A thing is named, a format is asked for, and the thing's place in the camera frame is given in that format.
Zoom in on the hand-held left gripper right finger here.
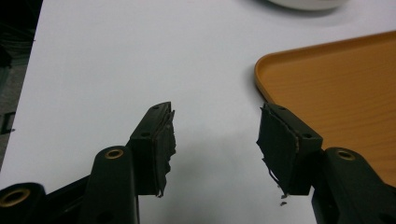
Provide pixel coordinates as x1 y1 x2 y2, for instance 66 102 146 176
256 102 324 197

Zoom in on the white bowl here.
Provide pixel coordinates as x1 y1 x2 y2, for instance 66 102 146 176
266 0 351 11

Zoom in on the orange wood-grain tray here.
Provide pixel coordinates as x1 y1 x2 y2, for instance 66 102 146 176
253 30 396 189

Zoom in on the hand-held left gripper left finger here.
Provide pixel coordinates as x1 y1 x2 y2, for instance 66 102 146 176
125 101 177 199

